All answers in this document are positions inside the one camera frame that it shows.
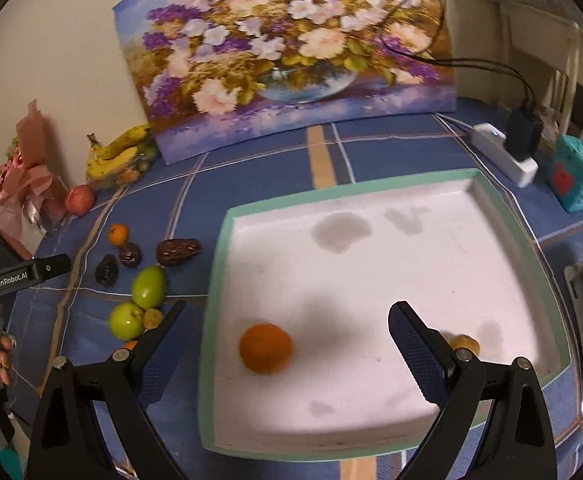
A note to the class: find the white tray with green rim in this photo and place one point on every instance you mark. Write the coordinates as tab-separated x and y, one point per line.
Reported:
371	285

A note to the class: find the small orange fruit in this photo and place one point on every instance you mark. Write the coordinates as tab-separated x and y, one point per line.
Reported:
131	345

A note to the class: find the small yellow fruit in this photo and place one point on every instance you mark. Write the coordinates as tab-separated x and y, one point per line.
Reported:
152	318
467	344

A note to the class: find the black avocado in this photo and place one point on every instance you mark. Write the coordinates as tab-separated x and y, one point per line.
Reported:
106	270

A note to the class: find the floral painting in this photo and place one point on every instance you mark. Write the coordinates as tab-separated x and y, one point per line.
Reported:
281	50

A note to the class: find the pink wrapped flower bouquet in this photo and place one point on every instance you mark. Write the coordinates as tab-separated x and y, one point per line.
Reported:
26	180

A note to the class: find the tangerine with dark stem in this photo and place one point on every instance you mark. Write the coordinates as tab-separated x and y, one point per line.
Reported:
119	234

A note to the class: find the yellow banana bunch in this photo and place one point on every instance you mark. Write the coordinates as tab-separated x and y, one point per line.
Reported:
113	152

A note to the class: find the red apple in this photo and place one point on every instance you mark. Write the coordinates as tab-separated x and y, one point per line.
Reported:
79	199

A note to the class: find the white power strip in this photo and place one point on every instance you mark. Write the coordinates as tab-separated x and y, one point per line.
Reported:
506	157

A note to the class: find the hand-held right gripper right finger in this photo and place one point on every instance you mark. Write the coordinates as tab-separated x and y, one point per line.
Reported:
414	350

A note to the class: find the black power adapter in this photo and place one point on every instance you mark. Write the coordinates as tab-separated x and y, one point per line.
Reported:
524	132

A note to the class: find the white wooden chair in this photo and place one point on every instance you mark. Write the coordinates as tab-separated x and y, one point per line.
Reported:
566	60

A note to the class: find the large orange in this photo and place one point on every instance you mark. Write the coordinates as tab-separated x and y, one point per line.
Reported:
265	349

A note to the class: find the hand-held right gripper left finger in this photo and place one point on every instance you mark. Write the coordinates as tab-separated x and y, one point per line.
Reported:
169	355

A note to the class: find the blue checked tablecloth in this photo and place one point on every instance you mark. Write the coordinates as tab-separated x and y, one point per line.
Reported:
271	160

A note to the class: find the teal box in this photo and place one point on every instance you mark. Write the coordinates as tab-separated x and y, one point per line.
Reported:
574	172

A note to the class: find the round dark brown fruit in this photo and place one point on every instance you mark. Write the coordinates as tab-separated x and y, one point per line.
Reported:
130	254

